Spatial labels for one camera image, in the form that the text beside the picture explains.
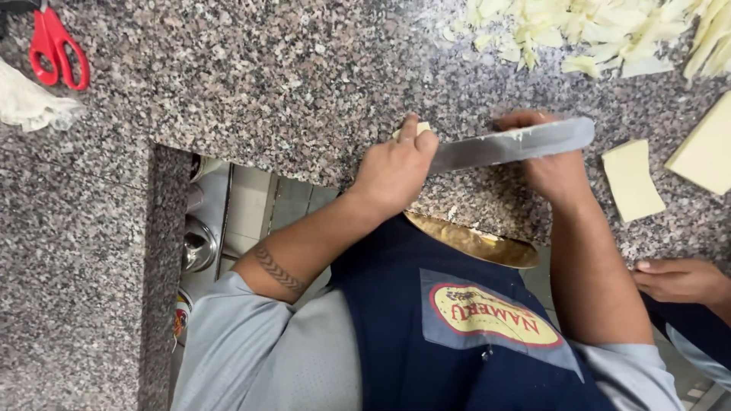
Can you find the large steel knife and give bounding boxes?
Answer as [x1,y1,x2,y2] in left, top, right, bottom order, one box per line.
[427,116,596,176]

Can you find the person's right hand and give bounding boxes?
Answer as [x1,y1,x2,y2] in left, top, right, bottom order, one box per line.
[493,110,596,207]

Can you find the person's left hand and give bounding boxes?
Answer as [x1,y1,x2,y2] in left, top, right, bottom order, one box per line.
[350,112,440,216]

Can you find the rectangular cheese slice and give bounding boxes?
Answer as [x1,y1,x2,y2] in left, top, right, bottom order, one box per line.
[601,139,667,223]

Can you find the pile of cheese shavings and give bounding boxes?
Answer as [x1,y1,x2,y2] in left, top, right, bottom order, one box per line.
[442,0,731,83]

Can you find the pale cheese block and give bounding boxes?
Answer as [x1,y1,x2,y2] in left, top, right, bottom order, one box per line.
[664,90,731,196]

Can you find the small cheese piece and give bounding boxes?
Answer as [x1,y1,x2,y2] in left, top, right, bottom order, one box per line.
[392,121,432,139]

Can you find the navy apron with patch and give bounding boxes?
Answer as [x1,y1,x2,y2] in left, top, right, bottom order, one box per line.
[327,212,619,411]

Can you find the red-handled scissors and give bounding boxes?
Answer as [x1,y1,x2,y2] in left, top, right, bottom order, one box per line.
[28,5,91,91]

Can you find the grey shirt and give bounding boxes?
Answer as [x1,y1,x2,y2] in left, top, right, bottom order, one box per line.
[170,271,685,411]

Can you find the steel pot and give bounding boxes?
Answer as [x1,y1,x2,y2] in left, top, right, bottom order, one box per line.
[182,216,219,274]

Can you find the golden round plate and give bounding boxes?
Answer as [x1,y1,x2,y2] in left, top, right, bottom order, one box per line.
[402,210,541,269]

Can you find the white crumpled cloth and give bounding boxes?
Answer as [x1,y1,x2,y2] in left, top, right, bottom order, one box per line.
[0,57,86,133]

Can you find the steel container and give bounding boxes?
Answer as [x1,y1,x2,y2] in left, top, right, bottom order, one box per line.
[190,153,225,184]

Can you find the labelled tin can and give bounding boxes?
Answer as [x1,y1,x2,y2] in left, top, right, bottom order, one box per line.
[173,288,194,346]

